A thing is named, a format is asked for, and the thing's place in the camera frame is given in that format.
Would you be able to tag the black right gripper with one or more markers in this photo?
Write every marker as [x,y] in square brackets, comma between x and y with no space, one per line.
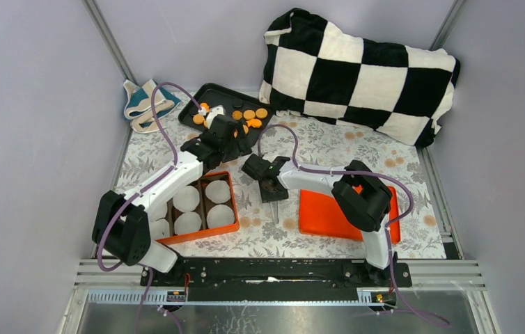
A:
[268,197]

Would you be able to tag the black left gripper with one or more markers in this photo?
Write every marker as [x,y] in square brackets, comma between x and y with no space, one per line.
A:
[240,147]

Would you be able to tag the round orange cookie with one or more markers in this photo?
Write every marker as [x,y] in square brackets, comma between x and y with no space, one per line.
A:
[198,119]
[237,115]
[249,115]
[261,113]

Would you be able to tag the black baking tray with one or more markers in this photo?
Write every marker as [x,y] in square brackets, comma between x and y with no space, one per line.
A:
[214,95]

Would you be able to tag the orange compartment box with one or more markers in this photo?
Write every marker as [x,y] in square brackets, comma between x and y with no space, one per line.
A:
[203,208]

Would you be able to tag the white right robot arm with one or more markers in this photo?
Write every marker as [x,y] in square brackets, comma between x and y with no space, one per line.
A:
[348,202]

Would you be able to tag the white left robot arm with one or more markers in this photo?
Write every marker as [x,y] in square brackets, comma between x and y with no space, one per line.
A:
[122,222]

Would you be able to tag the orange fish shaped cookie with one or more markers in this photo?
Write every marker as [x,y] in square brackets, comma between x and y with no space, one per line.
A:
[254,123]
[205,106]

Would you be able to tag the black round sandwich cookie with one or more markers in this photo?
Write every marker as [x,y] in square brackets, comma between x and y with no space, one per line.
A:
[237,103]

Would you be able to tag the white paper cupcake liner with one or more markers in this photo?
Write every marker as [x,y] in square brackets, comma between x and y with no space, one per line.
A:
[218,191]
[188,222]
[187,199]
[220,216]
[159,229]
[159,212]

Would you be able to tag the orange box lid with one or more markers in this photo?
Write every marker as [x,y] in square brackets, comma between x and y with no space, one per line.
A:
[320,215]

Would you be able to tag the floral table mat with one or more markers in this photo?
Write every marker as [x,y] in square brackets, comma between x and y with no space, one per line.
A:
[323,144]

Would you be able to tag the black white checkered pillow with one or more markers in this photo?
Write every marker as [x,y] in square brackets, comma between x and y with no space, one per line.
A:
[315,70]

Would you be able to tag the teal beige folded cloth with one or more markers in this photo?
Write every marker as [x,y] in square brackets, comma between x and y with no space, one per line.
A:
[138,109]

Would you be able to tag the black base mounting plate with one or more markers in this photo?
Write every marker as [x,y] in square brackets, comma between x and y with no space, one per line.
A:
[240,279]

